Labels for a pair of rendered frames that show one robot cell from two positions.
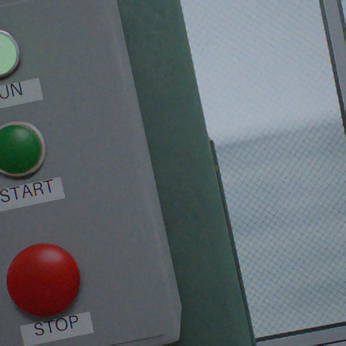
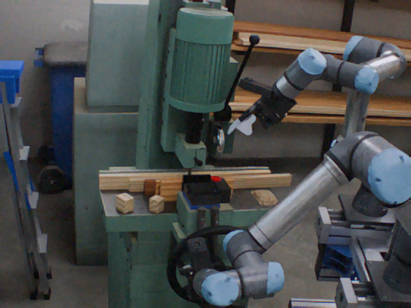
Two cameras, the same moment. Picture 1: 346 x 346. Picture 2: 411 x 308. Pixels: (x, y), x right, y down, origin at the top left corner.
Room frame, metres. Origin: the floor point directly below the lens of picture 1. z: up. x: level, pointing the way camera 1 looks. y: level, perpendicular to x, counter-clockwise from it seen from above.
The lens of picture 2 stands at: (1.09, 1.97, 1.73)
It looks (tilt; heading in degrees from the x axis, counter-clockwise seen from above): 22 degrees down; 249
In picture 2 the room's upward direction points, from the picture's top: 6 degrees clockwise
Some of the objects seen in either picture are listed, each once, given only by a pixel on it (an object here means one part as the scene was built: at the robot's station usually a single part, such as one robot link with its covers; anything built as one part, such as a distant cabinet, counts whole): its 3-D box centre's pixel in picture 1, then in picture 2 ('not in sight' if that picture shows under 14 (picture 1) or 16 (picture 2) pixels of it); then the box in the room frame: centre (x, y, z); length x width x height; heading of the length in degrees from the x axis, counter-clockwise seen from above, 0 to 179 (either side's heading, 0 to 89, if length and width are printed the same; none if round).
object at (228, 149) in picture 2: not in sight; (220, 135); (0.37, 0.19, 1.02); 0.09 x 0.07 x 0.12; 178
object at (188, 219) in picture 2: not in sight; (203, 213); (0.55, 0.57, 0.92); 0.15 x 0.13 x 0.09; 178
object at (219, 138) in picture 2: not in sight; (216, 141); (0.41, 0.25, 1.02); 0.12 x 0.03 x 0.12; 88
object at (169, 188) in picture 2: not in sight; (196, 189); (0.54, 0.45, 0.94); 0.24 x 0.02 x 0.07; 178
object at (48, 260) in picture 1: (43, 279); not in sight; (0.35, 0.06, 1.36); 0.03 x 0.01 x 0.03; 88
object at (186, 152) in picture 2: not in sight; (190, 152); (0.54, 0.35, 1.03); 0.14 x 0.07 x 0.09; 88
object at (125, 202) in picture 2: not in sight; (124, 202); (0.78, 0.49, 0.92); 0.04 x 0.04 x 0.04; 29
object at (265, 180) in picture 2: not in sight; (213, 182); (0.45, 0.38, 0.92); 0.58 x 0.02 x 0.04; 178
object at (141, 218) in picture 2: not in sight; (194, 212); (0.55, 0.48, 0.87); 0.61 x 0.30 x 0.06; 178
